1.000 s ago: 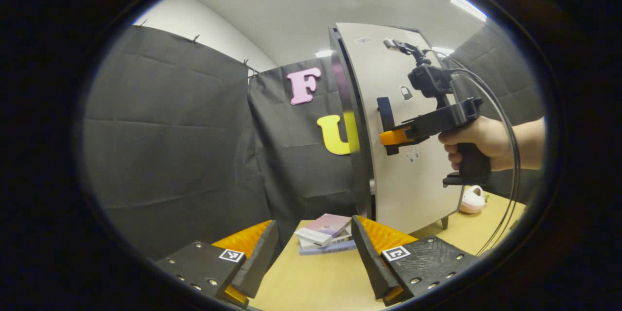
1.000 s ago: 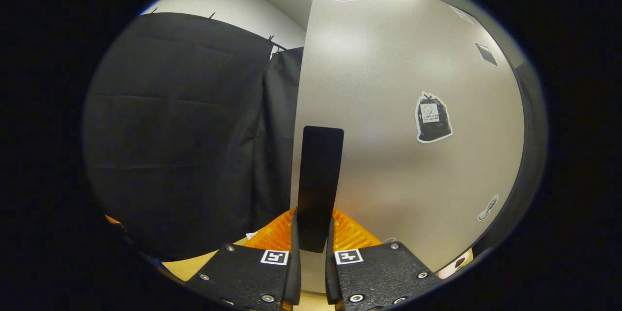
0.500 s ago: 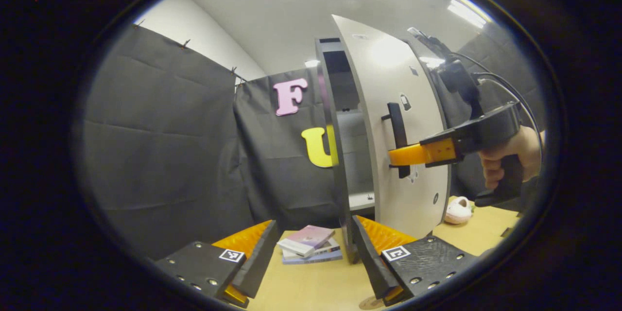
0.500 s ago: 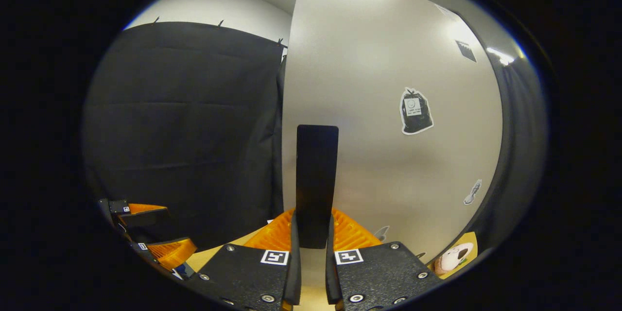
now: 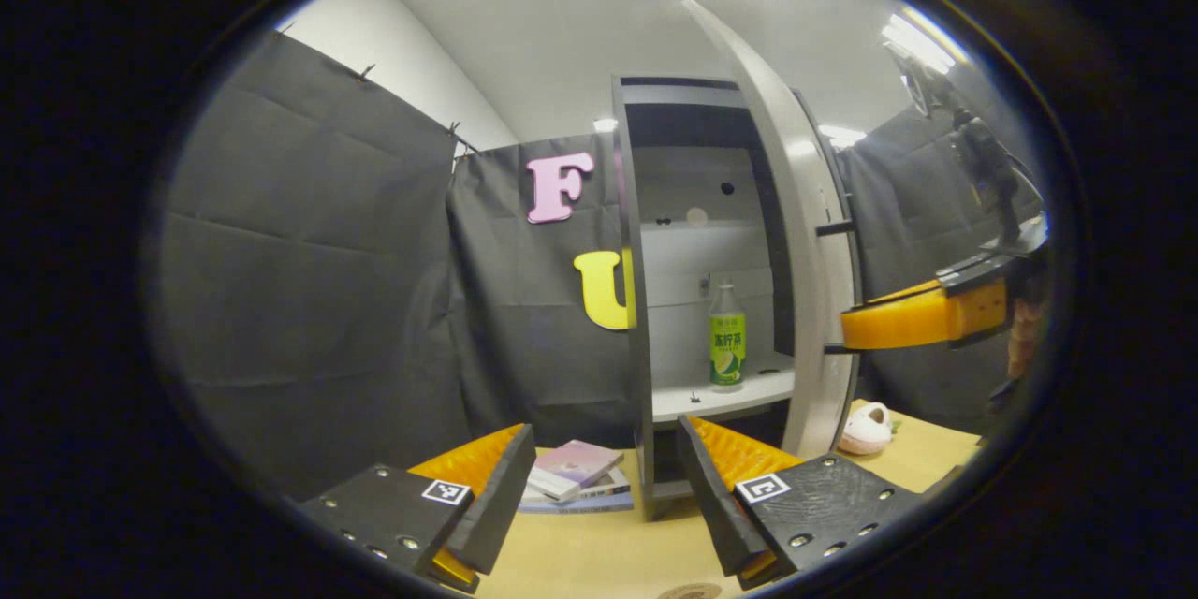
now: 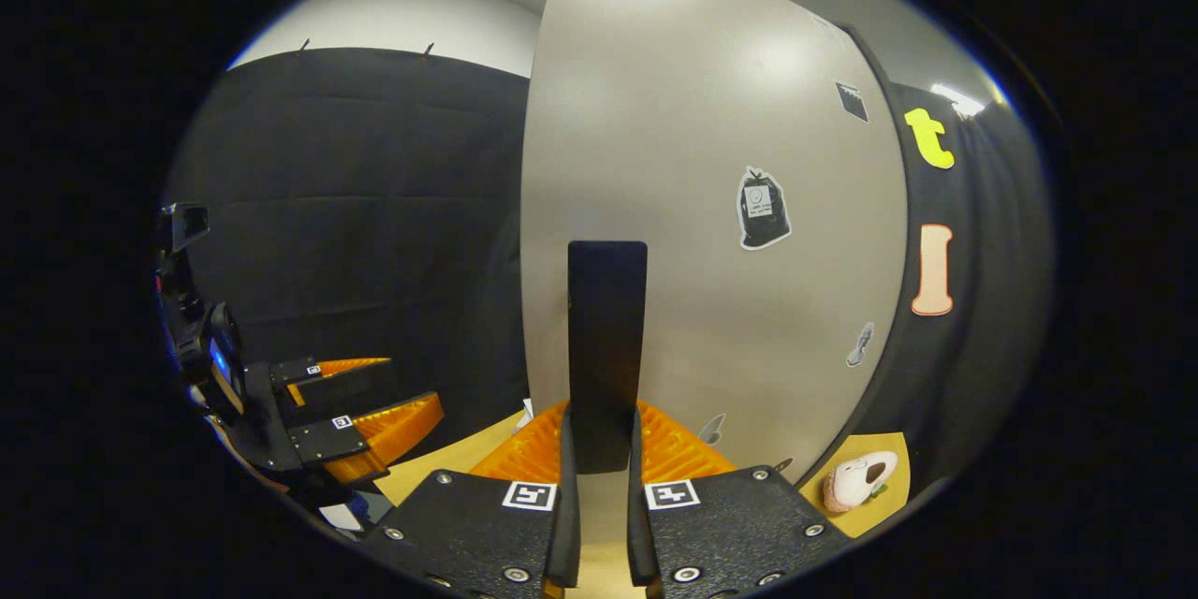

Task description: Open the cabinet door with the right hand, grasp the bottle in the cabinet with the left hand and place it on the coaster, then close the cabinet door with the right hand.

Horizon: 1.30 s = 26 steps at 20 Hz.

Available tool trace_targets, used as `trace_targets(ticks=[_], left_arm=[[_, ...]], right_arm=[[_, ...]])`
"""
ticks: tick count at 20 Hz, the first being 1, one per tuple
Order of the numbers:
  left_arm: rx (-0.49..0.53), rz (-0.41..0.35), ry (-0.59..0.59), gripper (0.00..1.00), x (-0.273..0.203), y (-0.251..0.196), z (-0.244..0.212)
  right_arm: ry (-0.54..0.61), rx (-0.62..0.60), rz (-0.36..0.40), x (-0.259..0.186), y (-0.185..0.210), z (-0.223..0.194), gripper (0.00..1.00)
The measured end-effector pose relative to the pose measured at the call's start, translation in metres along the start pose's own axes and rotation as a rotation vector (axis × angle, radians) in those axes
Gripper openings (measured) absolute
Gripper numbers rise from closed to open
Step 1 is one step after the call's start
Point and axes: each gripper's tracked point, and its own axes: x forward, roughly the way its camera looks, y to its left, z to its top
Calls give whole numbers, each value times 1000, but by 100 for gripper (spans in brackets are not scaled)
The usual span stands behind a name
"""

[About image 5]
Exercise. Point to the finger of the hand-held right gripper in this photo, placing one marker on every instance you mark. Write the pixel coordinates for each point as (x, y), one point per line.
(908, 318)

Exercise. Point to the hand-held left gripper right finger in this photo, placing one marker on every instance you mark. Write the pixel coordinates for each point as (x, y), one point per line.
(711, 496)

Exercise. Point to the pink plush toy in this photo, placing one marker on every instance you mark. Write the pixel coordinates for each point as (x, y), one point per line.
(866, 430)

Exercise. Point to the grey cabinet door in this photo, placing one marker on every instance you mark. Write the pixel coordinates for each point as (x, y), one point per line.
(800, 253)

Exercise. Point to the blue edged book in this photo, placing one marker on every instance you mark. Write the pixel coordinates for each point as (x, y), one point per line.
(599, 498)

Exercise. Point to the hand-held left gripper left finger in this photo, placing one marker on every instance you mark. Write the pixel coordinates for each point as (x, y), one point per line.
(501, 496)

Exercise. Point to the green label clear bottle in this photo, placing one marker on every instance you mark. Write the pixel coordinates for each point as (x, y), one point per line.
(727, 346)

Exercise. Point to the dark grey cabinet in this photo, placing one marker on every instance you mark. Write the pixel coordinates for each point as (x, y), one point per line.
(633, 299)

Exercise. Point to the ceiling light panel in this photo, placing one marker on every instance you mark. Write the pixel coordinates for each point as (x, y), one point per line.
(922, 42)

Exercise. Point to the round cork coaster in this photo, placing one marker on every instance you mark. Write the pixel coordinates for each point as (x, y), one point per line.
(690, 591)

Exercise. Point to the pink cover book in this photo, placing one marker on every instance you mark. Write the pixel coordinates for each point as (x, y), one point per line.
(576, 466)

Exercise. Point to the black backdrop cloth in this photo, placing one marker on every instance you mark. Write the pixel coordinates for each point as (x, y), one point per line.
(309, 281)

